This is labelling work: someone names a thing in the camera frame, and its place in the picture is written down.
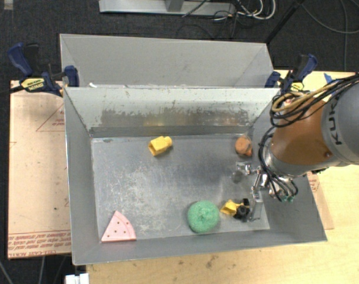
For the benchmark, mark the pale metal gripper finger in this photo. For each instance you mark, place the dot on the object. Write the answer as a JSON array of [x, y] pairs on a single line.
[[257, 206], [244, 168]]

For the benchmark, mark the yellow toy block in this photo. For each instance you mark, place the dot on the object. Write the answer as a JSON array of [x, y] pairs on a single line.
[[159, 146]]

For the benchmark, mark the brown cardboard board, red print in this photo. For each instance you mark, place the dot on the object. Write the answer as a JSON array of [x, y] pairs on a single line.
[[37, 173]]

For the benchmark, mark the grey metal bin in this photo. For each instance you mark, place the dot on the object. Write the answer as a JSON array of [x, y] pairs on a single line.
[[167, 173]]

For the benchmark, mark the yellow and black toy vehicle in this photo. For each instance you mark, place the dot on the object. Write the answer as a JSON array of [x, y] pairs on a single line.
[[234, 208]]

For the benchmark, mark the green scouring pad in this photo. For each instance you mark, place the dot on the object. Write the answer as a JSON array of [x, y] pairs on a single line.
[[203, 216]]

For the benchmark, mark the pink wedge sponge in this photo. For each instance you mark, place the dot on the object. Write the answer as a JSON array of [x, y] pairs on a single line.
[[118, 229]]

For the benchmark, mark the orange-brown toy fruit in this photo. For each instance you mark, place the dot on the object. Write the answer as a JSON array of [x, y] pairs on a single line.
[[243, 146]]

